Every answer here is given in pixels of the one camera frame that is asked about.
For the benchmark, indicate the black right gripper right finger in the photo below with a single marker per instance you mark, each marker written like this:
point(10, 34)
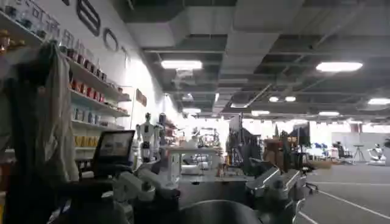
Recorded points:
point(275, 182)

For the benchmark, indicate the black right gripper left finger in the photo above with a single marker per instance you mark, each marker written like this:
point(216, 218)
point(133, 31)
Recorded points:
point(143, 185)

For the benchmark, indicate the black computer monitor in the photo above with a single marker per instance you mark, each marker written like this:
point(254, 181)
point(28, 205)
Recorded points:
point(114, 149)

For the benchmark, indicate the white humanoid robot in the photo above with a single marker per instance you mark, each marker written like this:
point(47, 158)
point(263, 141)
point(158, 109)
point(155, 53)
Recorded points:
point(147, 134)

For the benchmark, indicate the dark standing screen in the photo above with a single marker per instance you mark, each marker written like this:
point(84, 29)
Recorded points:
point(300, 135)

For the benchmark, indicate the white table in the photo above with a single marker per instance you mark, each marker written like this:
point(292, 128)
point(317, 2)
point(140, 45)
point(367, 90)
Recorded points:
point(192, 150)

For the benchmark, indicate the grey counter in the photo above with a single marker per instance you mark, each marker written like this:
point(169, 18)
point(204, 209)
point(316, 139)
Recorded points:
point(210, 185)

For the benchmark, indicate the ceiling light panel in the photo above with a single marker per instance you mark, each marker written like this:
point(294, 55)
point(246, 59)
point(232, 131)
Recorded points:
point(328, 113)
point(290, 99)
point(273, 99)
point(181, 64)
point(260, 113)
point(339, 66)
point(379, 101)

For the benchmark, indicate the round stool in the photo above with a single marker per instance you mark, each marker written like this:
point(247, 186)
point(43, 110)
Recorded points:
point(359, 150)

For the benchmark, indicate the beige hanging garment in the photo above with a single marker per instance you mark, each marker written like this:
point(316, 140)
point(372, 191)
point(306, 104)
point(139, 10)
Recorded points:
point(62, 121)

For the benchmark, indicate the white wheeled robot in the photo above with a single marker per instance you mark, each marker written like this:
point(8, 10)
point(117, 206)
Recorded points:
point(377, 153)

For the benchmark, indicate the dark hanging garment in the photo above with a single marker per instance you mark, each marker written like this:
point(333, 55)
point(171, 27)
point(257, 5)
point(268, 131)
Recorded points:
point(27, 137)

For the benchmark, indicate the wall shelf with goods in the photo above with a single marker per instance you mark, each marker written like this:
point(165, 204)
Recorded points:
point(91, 100)

